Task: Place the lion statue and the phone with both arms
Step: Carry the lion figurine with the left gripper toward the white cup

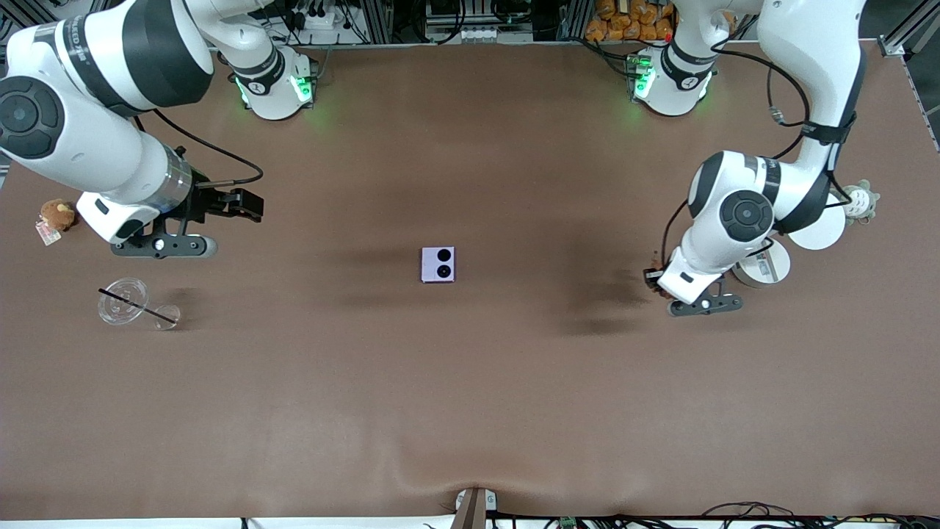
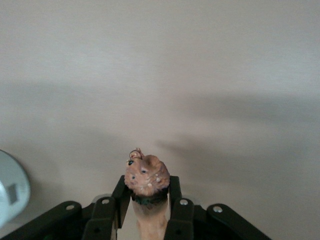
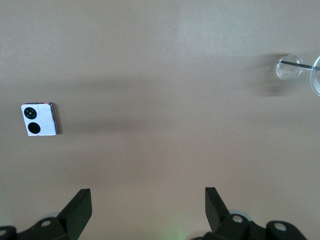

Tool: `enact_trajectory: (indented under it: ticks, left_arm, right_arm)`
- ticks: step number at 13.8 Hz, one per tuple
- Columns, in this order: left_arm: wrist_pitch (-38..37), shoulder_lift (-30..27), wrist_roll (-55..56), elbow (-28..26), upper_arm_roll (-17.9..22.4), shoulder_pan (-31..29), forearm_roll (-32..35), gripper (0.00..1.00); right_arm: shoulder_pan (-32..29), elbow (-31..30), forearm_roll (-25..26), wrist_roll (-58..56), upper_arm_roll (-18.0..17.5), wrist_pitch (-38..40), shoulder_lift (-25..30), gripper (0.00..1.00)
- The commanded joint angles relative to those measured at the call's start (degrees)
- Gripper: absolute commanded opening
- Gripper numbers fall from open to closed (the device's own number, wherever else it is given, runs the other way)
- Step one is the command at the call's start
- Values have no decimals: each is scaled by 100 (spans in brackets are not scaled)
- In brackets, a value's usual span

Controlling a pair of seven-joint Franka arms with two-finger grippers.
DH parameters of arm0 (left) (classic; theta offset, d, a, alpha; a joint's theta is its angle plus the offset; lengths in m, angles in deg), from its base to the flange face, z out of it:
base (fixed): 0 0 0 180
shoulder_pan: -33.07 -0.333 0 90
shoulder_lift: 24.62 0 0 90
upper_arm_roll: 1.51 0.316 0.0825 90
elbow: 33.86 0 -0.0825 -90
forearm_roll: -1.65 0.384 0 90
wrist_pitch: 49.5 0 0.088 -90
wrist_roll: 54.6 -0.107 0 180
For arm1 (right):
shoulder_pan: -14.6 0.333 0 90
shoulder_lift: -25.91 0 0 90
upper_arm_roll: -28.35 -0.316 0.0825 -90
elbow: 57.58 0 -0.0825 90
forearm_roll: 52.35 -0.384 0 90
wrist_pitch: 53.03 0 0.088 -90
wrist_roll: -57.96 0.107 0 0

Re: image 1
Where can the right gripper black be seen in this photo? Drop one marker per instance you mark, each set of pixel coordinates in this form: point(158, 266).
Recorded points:
point(206, 203)

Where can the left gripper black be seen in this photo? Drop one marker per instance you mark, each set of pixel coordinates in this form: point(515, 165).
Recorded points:
point(651, 278)

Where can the lilac phone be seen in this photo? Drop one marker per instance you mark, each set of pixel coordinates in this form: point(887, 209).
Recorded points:
point(438, 264)

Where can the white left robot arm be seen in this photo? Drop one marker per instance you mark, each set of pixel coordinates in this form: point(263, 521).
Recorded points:
point(742, 213)

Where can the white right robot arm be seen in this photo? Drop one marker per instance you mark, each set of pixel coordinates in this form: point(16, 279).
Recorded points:
point(103, 125)

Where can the black drinking straw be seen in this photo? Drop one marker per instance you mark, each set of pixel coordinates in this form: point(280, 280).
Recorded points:
point(139, 306)

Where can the clear plastic cup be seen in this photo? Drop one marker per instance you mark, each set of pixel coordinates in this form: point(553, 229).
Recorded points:
point(121, 303)

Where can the white desk lamp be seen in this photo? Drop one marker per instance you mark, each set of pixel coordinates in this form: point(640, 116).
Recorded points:
point(822, 234)

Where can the brown plush toy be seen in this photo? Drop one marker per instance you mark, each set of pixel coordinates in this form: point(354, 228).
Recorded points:
point(57, 214)

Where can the pink white paper tag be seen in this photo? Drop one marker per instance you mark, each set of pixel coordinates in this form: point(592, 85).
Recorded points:
point(48, 234)

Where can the white power strip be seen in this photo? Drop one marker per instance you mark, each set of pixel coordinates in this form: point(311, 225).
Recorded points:
point(316, 18)

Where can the grey white plush toy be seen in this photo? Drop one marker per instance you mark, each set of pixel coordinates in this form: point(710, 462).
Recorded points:
point(861, 202)

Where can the pile of orange packets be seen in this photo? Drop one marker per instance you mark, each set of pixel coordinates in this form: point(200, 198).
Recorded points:
point(631, 20)

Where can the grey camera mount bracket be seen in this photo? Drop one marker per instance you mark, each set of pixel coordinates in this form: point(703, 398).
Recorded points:
point(474, 508)

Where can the aluminium frame profile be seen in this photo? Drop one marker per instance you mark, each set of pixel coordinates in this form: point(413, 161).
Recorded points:
point(907, 29)

